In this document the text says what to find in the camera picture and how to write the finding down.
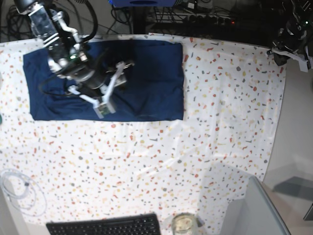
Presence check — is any terrazzo pattern table cover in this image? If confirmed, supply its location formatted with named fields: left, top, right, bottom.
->
left=0, top=34, right=287, bottom=235

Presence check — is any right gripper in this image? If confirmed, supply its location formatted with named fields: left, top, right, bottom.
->
left=57, top=61, right=110, bottom=98

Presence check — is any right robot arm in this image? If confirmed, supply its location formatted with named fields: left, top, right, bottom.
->
left=14, top=0, right=106, bottom=98

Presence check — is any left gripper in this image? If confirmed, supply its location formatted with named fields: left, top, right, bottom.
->
left=272, top=30, right=306, bottom=66

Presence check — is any black computer keyboard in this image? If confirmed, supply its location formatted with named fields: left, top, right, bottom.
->
left=46, top=213, right=161, bottom=235

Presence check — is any navy blue t-shirt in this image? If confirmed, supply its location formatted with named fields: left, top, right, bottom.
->
left=23, top=40, right=184, bottom=122

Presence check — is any black wire rack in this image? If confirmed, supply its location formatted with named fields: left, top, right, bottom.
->
left=146, top=5, right=236, bottom=25

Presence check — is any blue box with oval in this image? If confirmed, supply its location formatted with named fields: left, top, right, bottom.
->
left=109, top=0, right=183, bottom=7

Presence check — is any coiled white cable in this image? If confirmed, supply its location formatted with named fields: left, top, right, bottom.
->
left=0, top=169, right=48, bottom=217

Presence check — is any clear glass jar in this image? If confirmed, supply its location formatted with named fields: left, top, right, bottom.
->
left=171, top=213, right=197, bottom=235

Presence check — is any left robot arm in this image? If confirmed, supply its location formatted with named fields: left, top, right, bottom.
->
left=268, top=0, right=313, bottom=72

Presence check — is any grey laptop computer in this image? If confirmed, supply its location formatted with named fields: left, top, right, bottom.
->
left=220, top=176, right=290, bottom=235

